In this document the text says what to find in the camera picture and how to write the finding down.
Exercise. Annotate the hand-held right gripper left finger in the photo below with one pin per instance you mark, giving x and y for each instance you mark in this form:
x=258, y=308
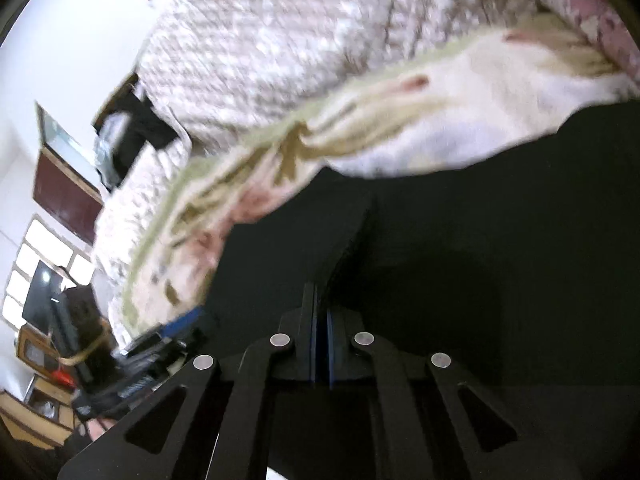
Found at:
x=300, y=345

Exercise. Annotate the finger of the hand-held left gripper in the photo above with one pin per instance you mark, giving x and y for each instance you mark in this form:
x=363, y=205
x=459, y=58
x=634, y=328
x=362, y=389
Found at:
x=202, y=335
x=185, y=321

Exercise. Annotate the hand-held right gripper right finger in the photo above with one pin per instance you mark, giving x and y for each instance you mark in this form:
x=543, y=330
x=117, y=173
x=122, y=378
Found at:
x=345, y=347

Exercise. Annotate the person's left hand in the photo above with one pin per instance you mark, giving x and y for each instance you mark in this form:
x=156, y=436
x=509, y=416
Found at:
x=100, y=429

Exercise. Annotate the light wooden cabinet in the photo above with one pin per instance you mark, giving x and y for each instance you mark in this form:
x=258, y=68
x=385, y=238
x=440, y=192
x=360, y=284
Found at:
x=35, y=417

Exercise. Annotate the black television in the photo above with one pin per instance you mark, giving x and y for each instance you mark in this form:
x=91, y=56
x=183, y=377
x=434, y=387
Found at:
x=40, y=295

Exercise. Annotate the bright window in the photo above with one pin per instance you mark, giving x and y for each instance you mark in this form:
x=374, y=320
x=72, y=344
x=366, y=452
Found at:
x=32, y=242

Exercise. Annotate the dark brown wooden cabinet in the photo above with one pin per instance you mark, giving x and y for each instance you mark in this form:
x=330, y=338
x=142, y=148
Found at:
x=65, y=195

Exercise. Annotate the black garment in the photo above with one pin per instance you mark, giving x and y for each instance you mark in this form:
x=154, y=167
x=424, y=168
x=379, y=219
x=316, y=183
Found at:
x=145, y=120

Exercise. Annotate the white fleece blanket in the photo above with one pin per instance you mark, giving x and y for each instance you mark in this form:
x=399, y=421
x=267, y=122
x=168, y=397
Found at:
x=450, y=125

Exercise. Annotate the white quilted bedspread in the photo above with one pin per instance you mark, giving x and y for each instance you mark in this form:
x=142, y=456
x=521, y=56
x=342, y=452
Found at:
x=275, y=50

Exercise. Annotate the pink floral quilt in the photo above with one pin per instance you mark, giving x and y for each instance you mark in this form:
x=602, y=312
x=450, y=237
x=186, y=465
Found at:
x=600, y=25

